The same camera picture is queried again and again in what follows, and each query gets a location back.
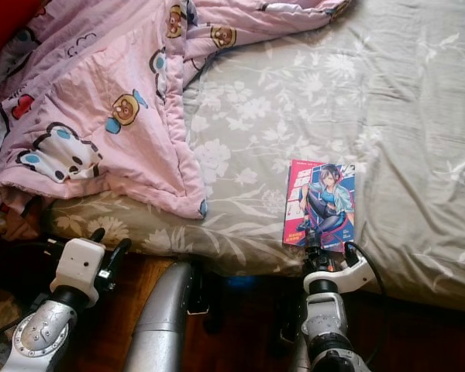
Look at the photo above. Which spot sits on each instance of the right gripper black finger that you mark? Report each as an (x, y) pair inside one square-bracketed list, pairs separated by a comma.
[(315, 242)]

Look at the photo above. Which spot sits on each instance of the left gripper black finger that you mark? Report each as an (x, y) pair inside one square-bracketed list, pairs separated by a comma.
[(98, 234), (118, 260)]

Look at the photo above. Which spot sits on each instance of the colourful manga book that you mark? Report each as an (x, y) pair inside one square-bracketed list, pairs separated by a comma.
[(322, 198)]

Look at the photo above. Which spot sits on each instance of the silver robot left leg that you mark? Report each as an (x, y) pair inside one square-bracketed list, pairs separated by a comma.
[(159, 325)]

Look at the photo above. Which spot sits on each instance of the bed with grey floral cover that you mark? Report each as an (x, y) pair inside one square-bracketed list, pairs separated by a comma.
[(341, 93)]

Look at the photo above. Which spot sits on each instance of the large red cushion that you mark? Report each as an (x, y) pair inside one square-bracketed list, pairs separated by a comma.
[(4, 23)]

